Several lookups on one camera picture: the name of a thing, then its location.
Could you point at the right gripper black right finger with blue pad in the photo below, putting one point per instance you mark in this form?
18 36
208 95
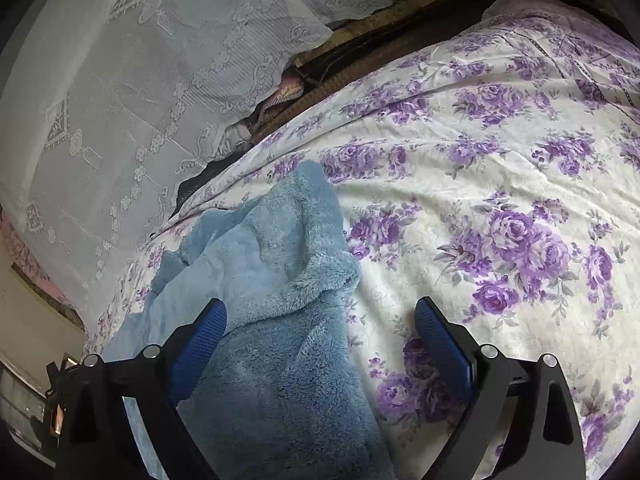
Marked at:
466 367

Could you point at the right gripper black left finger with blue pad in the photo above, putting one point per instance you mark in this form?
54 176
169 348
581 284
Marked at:
189 348

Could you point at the light blue fleece garment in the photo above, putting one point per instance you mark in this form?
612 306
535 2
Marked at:
280 398

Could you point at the black device on stand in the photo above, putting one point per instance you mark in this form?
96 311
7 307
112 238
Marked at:
48 427

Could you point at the black cloth under lace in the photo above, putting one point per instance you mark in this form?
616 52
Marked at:
188 187

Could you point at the purple floral bed sheet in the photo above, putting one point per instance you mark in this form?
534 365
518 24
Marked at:
496 172

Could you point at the white lace cover cloth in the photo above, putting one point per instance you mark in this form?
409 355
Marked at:
110 104

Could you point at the pink folded cloth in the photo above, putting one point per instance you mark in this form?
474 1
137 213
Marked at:
290 88

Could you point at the brown woven bamboo mat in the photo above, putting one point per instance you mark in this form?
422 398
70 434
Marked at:
361 47

